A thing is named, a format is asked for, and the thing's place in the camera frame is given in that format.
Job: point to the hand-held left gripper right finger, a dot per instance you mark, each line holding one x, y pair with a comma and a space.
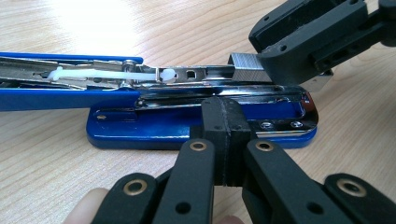
239, 124

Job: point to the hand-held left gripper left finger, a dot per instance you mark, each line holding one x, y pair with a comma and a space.
214, 124

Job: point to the silver staple strip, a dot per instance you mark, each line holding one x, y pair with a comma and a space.
247, 67

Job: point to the blue stapler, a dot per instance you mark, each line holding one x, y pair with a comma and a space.
149, 124

